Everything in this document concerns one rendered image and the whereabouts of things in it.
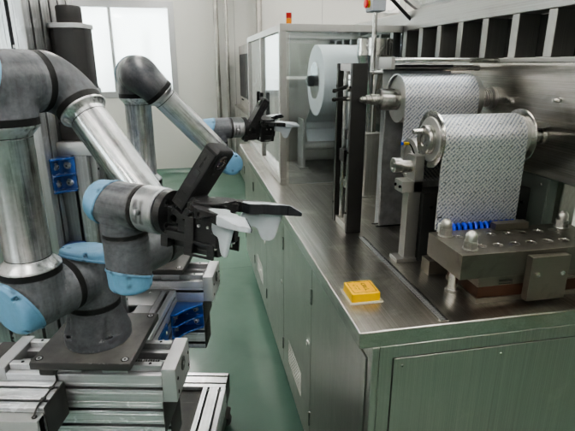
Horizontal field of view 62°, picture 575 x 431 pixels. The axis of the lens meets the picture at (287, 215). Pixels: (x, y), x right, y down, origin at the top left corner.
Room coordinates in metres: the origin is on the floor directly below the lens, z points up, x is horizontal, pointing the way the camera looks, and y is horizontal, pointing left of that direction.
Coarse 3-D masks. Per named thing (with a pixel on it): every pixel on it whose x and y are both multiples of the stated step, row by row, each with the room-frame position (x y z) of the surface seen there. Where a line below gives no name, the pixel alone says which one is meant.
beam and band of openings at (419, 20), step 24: (456, 0) 1.83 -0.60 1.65; (480, 0) 1.69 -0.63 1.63; (504, 0) 1.56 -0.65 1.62; (528, 0) 1.45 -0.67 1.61; (552, 0) 1.36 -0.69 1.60; (360, 24) 2.82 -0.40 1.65; (384, 24) 2.48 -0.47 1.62; (408, 24) 2.21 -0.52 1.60; (432, 24) 1.99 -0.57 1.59; (456, 24) 1.88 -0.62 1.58; (480, 24) 1.79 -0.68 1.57; (504, 24) 1.64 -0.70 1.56; (528, 24) 1.49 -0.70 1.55; (552, 24) 1.35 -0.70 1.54; (408, 48) 2.23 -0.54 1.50; (432, 48) 2.09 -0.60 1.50; (456, 48) 1.81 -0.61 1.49; (480, 48) 1.66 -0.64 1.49; (504, 48) 1.65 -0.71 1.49; (528, 48) 1.49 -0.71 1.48; (552, 48) 1.33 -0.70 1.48
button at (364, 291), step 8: (360, 280) 1.08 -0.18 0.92; (368, 280) 1.07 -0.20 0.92; (344, 288) 1.06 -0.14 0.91; (352, 288) 1.03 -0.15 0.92; (360, 288) 1.03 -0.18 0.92; (368, 288) 1.03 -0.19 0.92; (376, 288) 1.03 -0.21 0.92; (352, 296) 1.00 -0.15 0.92; (360, 296) 1.00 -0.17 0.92; (368, 296) 1.01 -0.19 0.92; (376, 296) 1.01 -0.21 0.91
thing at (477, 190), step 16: (464, 160) 1.19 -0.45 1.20; (480, 160) 1.20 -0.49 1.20; (496, 160) 1.21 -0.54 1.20; (512, 160) 1.22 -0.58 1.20; (448, 176) 1.19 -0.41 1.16; (464, 176) 1.20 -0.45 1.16; (480, 176) 1.20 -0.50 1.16; (496, 176) 1.21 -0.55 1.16; (512, 176) 1.22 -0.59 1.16; (448, 192) 1.19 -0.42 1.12; (464, 192) 1.20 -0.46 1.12; (480, 192) 1.21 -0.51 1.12; (496, 192) 1.21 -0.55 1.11; (512, 192) 1.22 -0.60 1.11; (448, 208) 1.19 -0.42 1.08; (464, 208) 1.20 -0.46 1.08; (480, 208) 1.21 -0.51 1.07; (496, 208) 1.22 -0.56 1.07; (512, 208) 1.22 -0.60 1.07
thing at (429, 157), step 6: (426, 120) 1.26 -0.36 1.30; (432, 120) 1.23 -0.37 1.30; (438, 126) 1.20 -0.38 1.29; (528, 126) 1.25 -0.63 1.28; (438, 132) 1.20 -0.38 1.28; (528, 132) 1.24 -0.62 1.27; (438, 138) 1.19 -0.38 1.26; (528, 138) 1.23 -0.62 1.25; (438, 144) 1.19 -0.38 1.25; (528, 144) 1.24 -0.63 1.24; (438, 150) 1.19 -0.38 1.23; (426, 156) 1.25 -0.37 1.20; (432, 156) 1.21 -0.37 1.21
